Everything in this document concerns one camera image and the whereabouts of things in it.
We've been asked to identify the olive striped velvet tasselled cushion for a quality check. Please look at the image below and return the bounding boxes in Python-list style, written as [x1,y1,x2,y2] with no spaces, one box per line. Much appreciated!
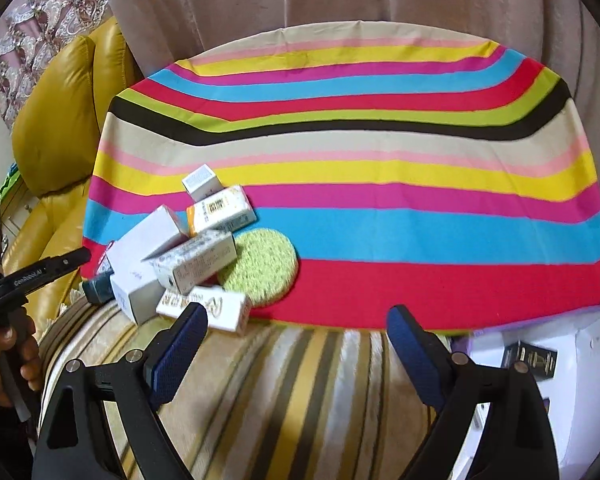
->
[37,295,463,480]

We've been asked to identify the white grey-print box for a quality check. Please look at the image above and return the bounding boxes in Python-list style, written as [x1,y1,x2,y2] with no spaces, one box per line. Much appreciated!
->
[151,230,238,295]

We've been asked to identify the white gold toothpaste box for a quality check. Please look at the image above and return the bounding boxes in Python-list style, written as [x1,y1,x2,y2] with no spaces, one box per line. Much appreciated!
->
[156,285,253,336]

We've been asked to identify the purple storage box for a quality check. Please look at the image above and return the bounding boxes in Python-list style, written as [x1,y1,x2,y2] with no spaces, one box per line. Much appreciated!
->
[450,302,600,480]

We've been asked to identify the small black box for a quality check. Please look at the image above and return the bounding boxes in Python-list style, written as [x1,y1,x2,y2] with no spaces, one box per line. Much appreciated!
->
[500,341,559,384]

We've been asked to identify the green round sponge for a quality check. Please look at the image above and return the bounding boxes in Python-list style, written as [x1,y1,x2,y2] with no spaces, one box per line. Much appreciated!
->
[217,230,299,309]

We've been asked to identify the white lace curtain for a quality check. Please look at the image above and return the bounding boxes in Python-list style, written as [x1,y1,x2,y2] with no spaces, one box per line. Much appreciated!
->
[0,0,112,128]

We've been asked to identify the yellow leather sofa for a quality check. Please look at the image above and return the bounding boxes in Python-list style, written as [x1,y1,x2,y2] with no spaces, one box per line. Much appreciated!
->
[0,15,146,323]

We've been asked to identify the tall plain white box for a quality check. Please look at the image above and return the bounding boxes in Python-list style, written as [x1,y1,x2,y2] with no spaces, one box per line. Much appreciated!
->
[105,205,191,287]

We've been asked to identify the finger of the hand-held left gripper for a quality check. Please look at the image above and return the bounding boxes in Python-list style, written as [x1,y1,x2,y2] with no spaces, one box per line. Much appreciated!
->
[35,248,92,282]

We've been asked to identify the multicolour striped cloth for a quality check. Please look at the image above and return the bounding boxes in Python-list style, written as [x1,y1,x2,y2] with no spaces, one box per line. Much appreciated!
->
[80,25,600,333]

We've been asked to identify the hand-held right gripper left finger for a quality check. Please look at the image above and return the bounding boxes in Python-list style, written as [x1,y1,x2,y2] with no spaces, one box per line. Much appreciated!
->
[32,302,209,480]

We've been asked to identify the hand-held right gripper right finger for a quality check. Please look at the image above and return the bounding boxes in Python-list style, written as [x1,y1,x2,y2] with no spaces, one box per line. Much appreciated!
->
[387,305,562,480]

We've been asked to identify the white box grey side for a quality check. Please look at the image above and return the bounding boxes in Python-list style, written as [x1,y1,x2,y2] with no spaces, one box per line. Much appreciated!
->
[110,270,167,325]

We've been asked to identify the orange white tissue packet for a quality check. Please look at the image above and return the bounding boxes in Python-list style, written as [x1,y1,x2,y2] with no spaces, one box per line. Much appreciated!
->
[186,185,257,238]

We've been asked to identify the green plastic object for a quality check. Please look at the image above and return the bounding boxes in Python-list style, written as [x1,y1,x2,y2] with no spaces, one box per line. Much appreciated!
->
[0,162,22,197]

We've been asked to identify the dark teal box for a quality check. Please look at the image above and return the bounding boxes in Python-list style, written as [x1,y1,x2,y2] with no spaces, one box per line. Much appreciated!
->
[81,277,116,306]

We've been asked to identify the red white small box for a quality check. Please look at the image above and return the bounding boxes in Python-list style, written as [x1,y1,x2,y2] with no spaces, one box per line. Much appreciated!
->
[96,240,117,277]

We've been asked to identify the white cabinet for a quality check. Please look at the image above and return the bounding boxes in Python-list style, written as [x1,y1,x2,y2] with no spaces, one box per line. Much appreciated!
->
[2,192,42,247]

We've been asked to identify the small white blue-print box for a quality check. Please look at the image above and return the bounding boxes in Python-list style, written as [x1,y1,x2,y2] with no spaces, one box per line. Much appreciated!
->
[182,163,222,202]

